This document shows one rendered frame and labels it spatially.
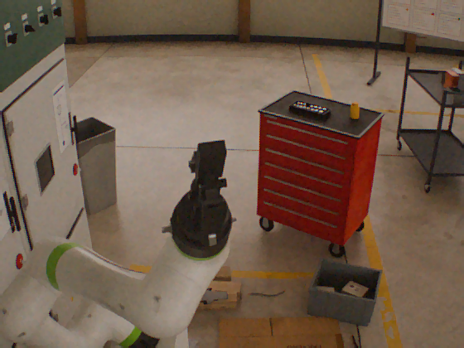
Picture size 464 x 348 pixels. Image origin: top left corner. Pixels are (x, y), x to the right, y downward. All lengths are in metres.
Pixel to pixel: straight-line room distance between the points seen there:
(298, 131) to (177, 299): 2.47
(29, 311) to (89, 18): 8.06
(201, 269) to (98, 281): 0.22
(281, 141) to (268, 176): 0.29
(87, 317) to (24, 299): 0.40
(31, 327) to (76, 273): 0.22
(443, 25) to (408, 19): 0.47
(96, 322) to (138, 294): 0.70
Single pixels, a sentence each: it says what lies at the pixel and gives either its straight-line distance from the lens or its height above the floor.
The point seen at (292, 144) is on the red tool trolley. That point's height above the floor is 0.76.
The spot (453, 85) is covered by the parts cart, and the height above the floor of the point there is 0.87.
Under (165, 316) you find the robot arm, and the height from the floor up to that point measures 1.59.
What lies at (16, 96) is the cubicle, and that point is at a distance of 1.92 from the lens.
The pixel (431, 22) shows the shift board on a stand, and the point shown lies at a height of 0.94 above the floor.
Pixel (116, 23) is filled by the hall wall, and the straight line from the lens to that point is 8.92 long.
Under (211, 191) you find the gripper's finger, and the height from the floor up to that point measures 1.87.
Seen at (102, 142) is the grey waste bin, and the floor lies 0.58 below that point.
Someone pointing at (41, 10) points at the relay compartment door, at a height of 1.84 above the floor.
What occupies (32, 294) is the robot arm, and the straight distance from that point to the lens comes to 1.19.
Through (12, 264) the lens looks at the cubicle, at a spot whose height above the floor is 1.08.
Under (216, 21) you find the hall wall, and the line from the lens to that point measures 8.61.
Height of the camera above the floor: 2.19
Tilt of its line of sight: 29 degrees down
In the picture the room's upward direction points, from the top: straight up
